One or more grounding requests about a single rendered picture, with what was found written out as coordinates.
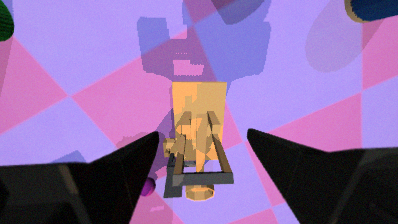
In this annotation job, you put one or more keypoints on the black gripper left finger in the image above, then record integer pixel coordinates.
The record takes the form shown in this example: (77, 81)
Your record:
(103, 191)

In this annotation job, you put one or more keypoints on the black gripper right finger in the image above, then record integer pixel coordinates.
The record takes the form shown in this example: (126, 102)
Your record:
(316, 184)

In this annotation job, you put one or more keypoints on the blue mug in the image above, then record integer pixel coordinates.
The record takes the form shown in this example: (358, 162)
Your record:
(364, 11)

